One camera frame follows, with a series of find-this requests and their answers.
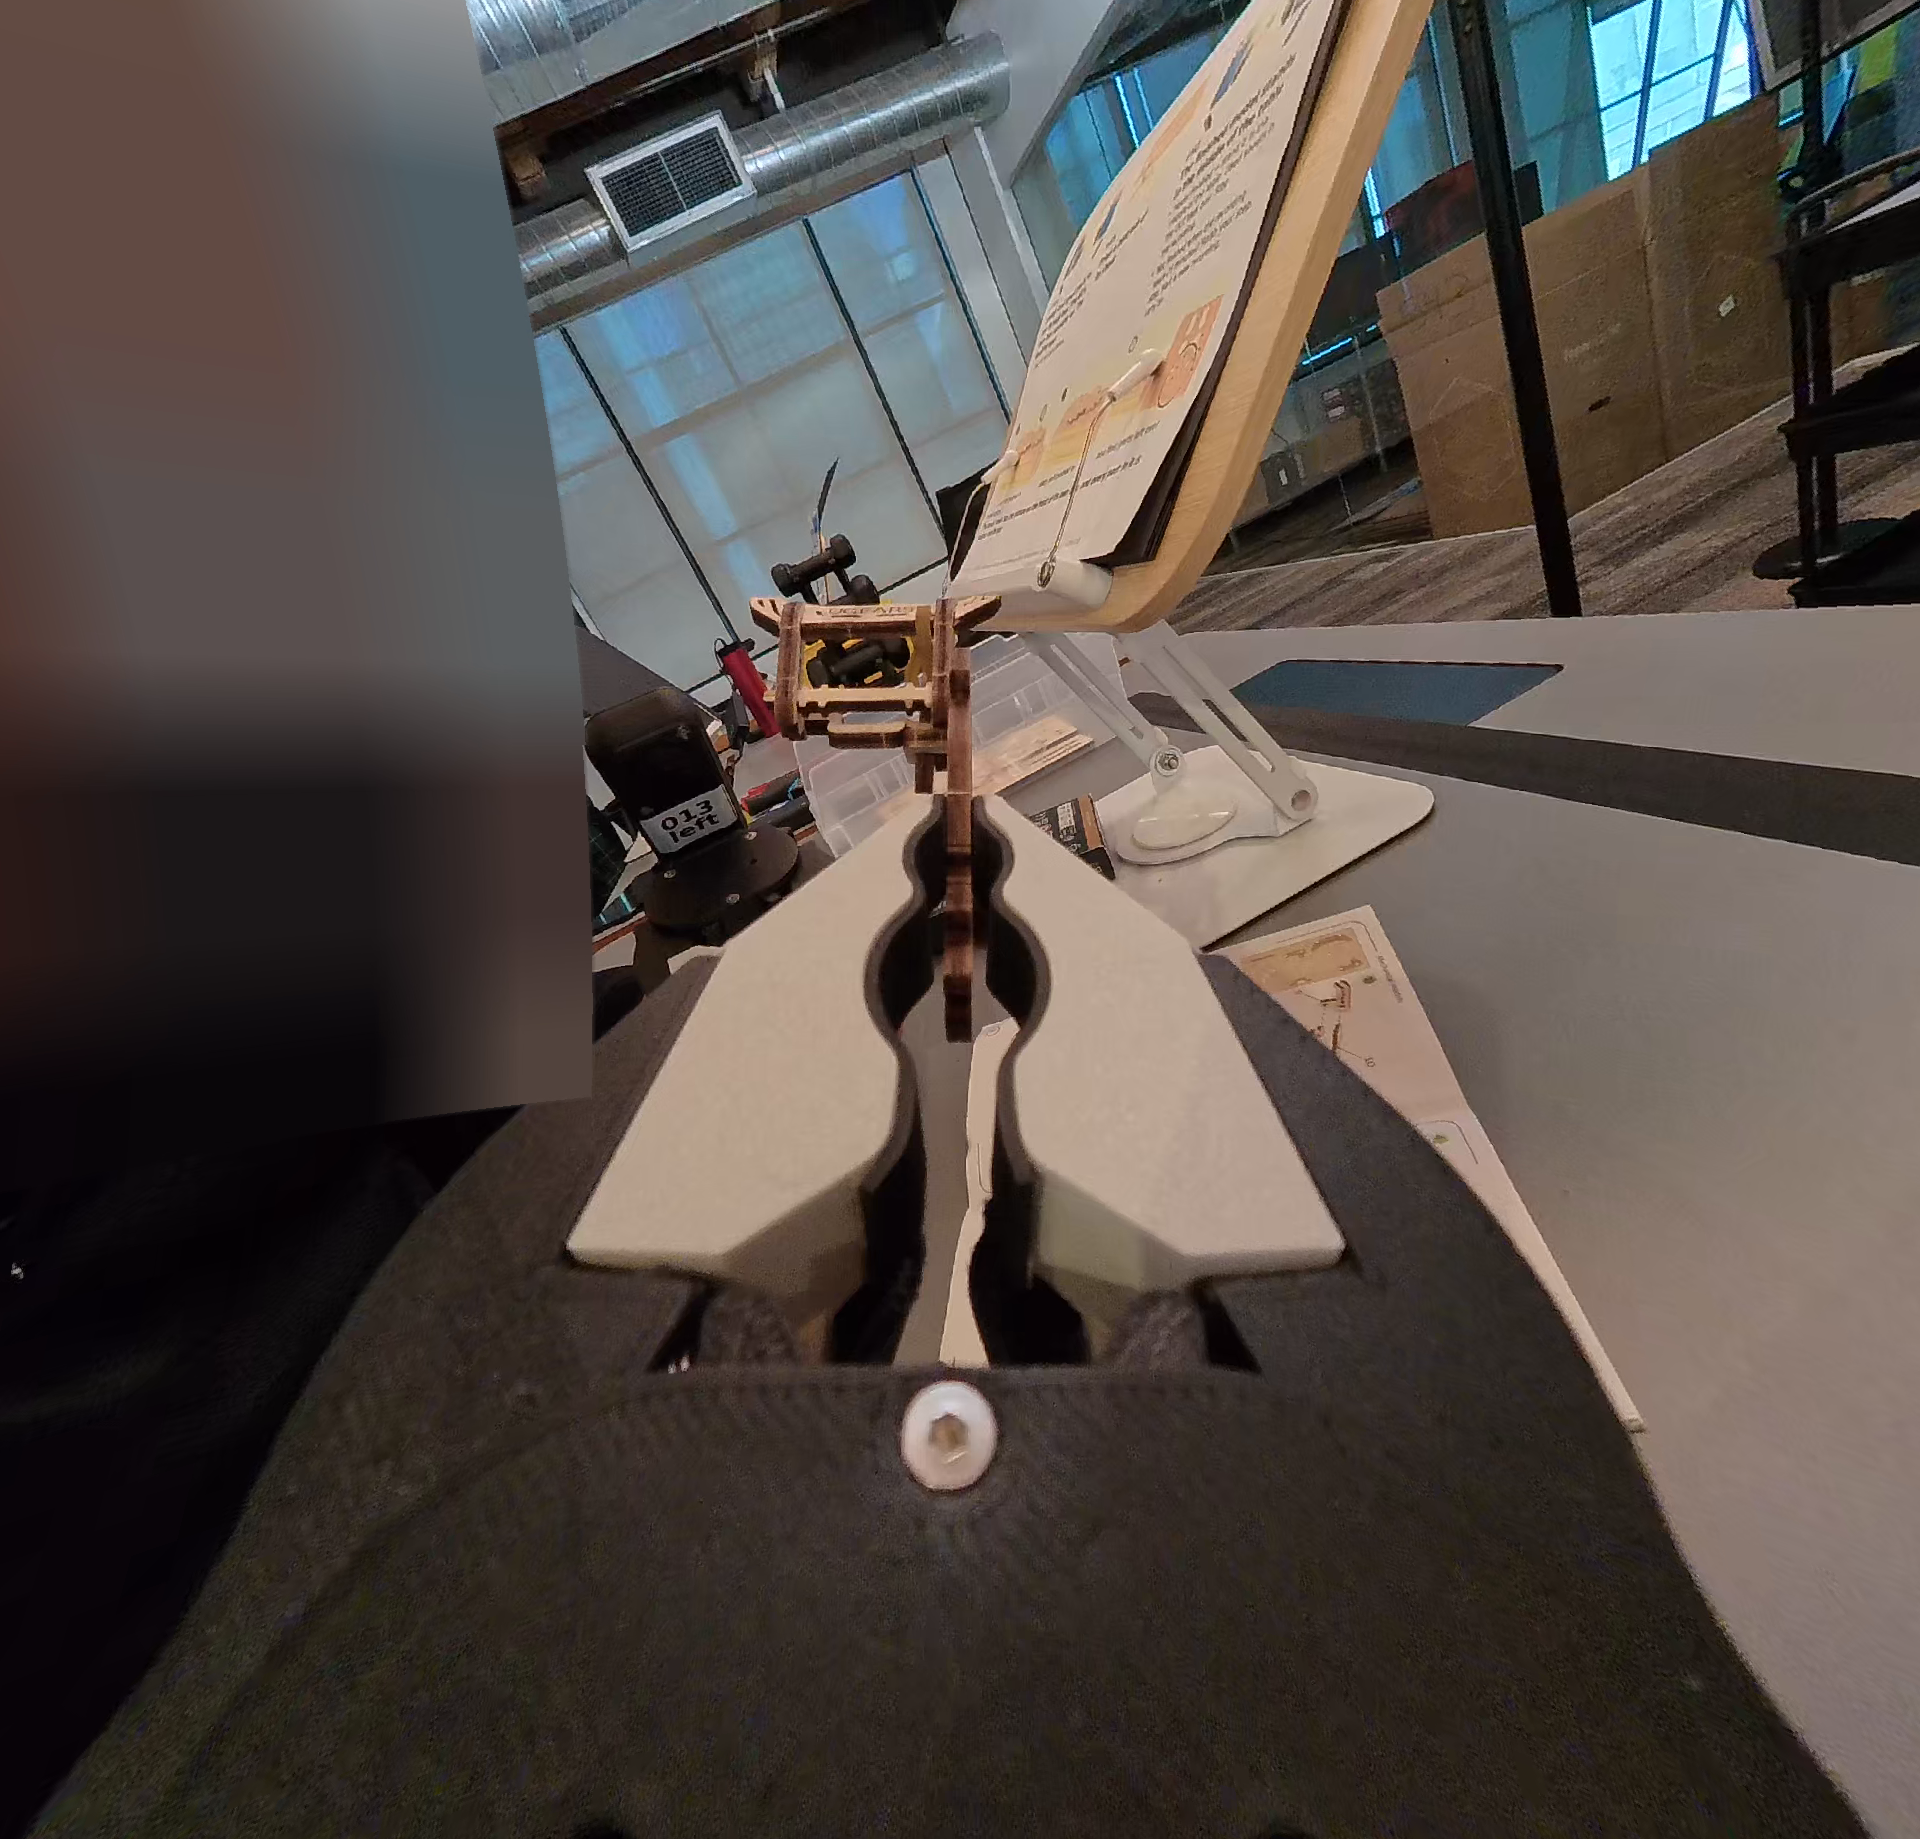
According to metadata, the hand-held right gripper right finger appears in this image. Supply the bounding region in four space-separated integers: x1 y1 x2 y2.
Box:
959 793 1347 1361

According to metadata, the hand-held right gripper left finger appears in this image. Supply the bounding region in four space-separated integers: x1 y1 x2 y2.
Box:
568 796 961 1367

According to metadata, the wooden model lever assembly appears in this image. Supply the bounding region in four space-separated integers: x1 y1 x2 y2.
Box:
906 699 994 1047

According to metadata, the black dumbbell rack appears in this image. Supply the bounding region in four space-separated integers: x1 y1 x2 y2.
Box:
769 535 886 678

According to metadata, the open instruction booklet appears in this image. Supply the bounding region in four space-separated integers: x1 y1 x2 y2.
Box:
937 907 1644 1428

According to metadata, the clear plastic storage box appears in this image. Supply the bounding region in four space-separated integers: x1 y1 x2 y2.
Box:
795 670 1111 858

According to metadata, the white vent grille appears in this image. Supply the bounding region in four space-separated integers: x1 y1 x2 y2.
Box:
585 111 754 252

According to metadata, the colour printed instruction manual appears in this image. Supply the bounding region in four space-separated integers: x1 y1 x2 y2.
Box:
946 0 1373 596

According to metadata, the large cardboard box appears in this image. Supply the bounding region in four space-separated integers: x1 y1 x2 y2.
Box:
1378 99 1802 539

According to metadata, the black fuzzy disc on rod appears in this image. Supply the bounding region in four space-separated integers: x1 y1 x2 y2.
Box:
1462 0 1583 618

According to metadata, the black office chair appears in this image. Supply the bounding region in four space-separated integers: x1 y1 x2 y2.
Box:
1754 0 1920 612

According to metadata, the round silver duct pipe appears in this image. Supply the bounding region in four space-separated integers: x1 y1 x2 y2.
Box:
516 30 1009 297

